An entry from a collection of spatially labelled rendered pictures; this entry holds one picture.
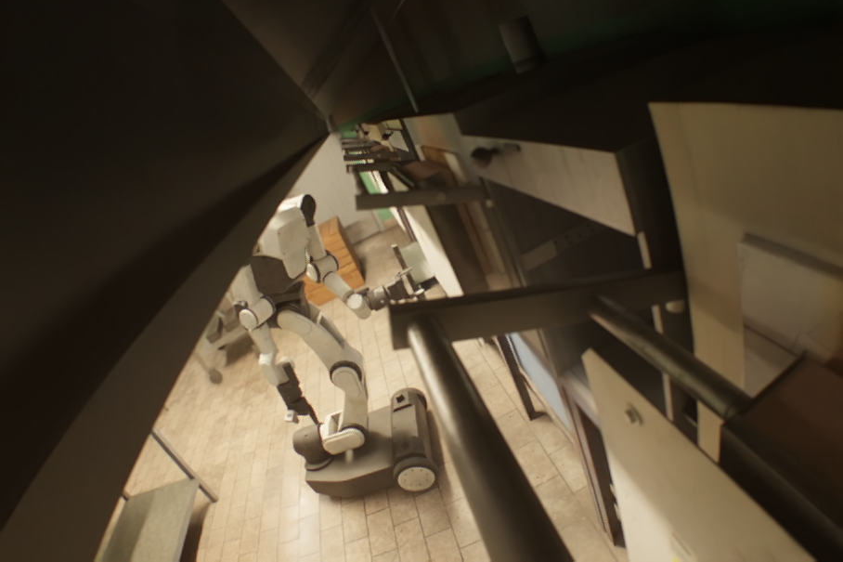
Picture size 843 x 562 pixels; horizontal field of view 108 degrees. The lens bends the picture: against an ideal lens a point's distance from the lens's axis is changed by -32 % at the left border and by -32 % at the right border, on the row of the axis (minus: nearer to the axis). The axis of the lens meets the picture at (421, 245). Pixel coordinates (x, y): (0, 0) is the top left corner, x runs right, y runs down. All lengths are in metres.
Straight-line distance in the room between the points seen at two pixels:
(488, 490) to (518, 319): 0.19
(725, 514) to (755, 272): 0.15
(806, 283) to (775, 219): 0.04
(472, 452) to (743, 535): 0.16
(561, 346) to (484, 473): 0.84
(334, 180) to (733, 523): 5.85
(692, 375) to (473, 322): 0.16
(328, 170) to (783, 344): 5.79
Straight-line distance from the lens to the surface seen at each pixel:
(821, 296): 0.29
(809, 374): 0.27
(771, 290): 0.32
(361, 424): 2.12
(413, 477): 2.06
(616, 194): 0.40
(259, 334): 1.69
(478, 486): 0.18
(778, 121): 0.27
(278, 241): 1.64
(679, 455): 0.28
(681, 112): 0.33
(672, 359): 0.29
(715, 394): 0.26
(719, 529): 0.29
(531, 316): 0.34
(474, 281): 1.12
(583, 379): 1.02
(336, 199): 5.98
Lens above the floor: 1.53
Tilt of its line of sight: 18 degrees down
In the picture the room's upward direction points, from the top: 25 degrees counter-clockwise
